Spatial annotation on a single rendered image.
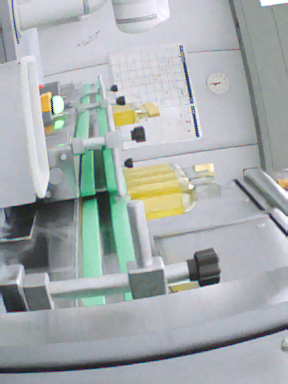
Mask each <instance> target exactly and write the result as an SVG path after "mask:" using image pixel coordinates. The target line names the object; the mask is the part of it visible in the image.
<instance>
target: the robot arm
mask: <svg viewBox="0 0 288 384"><path fill-rule="evenodd" d="M107 1H109V0H13V2H14V3H13V5H14V13H15V15H14V16H15V17H16V18H15V21H16V23H15V24H16V26H17V27H16V28H17V33H18V37H19V38H21V37H22V33H23V30H28V29H32V28H35V27H38V26H41V25H45V24H49V23H54V22H58V21H62V20H66V19H69V18H73V17H77V16H81V15H86V14H91V13H94V12H96V11H97V10H99V9H100V8H101V7H102V6H103V5H104V4H105V3H106V2H107ZM111 3H112V5H113V13H114V17H115V21H116V26H117V28H118V29H119V30H120V31H122V32H124V33H131V34H133V33H143V32H145V31H149V30H151V29H152V28H156V27H157V26H158V25H160V24H161V23H164V22H166V21H167V20H168V19H169V17H170V11H169V7H168V3H167V0H111Z"/></svg>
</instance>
